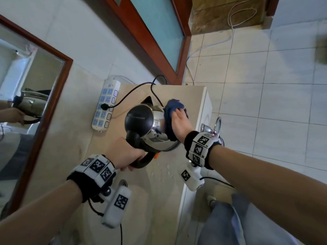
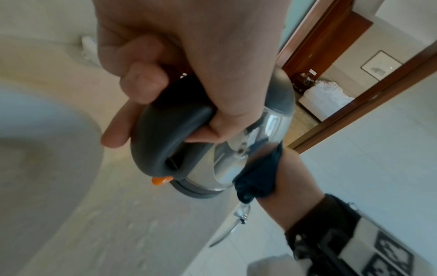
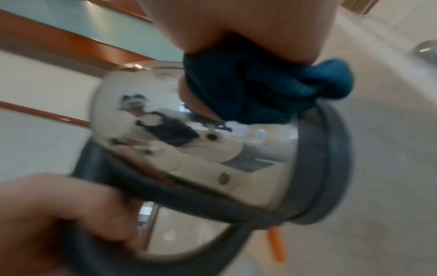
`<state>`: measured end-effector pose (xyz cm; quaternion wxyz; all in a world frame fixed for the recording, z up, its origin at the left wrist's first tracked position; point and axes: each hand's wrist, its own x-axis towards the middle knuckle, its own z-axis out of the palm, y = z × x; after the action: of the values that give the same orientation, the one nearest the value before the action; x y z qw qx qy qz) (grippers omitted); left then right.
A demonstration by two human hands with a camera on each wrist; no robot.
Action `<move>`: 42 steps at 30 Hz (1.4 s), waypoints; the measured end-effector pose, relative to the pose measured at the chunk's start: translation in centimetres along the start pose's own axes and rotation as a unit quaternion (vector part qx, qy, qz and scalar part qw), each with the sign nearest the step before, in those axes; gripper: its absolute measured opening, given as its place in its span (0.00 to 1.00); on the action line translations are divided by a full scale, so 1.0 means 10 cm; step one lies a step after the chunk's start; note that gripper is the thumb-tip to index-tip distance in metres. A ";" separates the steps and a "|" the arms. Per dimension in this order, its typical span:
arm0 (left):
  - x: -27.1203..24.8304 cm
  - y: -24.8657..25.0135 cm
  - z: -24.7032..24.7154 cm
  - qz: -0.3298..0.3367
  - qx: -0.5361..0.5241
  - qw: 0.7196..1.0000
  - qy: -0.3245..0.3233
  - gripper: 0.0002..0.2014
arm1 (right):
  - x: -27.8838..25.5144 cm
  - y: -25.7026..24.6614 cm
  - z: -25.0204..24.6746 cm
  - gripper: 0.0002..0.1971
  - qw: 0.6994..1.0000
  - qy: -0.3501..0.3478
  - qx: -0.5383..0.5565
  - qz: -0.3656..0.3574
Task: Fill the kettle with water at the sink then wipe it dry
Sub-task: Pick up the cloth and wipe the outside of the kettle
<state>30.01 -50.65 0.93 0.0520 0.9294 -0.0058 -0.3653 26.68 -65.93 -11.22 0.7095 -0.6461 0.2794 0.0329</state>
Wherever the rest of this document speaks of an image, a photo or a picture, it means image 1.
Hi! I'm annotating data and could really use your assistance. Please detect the person's right hand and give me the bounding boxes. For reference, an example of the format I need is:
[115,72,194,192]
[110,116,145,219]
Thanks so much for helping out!
[170,108,194,144]

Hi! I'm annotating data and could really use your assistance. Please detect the person's left hand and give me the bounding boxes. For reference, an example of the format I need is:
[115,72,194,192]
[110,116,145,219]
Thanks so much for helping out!
[105,137,146,172]

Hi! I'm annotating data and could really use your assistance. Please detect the blue cleaning cloth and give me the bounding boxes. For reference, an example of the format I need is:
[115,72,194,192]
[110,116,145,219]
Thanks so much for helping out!
[163,99,189,142]

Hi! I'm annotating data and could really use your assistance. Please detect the stainless steel electric kettle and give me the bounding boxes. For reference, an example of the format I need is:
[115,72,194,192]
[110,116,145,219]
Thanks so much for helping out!
[125,103,181,169]

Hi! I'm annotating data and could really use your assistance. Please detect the person's left forearm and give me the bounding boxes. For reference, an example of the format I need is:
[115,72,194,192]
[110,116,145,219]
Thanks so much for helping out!
[0,179,84,245]

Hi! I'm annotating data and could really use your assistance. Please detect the person's right forearm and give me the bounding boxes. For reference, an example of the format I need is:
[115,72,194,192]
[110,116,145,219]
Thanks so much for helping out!
[209,144,327,245]

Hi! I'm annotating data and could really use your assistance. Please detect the white vanity cabinet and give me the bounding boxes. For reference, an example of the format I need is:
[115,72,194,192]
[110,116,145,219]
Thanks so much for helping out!
[176,86,213,245]

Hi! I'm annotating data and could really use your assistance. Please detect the chrome faucet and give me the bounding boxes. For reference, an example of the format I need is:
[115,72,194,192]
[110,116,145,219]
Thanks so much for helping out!
[200,116,225,147]

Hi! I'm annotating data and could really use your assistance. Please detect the black marker wrist band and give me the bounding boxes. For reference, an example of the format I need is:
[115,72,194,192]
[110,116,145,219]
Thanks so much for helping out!
[184,131,222,170]
[67,154,117,203]

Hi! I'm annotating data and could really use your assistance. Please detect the white power strip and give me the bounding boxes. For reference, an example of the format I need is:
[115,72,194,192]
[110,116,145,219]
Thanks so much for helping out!
[91,79,121,132]

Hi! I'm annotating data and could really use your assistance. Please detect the wooden door with frosted glass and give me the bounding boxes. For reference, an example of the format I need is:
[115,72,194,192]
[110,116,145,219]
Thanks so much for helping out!
[103,0,192,85]

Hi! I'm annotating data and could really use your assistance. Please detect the person's blue jeans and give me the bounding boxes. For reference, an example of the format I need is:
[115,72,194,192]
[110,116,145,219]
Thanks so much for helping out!
[198,192,300,245]

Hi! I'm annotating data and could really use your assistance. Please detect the wooden framed mirror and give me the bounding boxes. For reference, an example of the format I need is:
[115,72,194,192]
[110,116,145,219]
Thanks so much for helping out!
[0,14,74,220]

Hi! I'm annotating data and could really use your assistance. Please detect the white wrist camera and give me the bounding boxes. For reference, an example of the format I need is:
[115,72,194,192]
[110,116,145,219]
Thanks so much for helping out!
[180,163,205,192]
[101,186,132,229]

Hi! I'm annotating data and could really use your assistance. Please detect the black power cable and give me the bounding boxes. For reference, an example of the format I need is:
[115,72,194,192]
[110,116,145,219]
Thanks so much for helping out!
[101,75,167,111]

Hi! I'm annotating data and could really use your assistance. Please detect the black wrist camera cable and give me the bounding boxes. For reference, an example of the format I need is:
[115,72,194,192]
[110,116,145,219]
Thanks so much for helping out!
[88,199,123,245]
[200,177,235,189]

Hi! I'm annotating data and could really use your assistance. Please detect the white cable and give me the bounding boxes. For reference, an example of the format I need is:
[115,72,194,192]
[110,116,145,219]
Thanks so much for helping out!
[186,0,258,85]

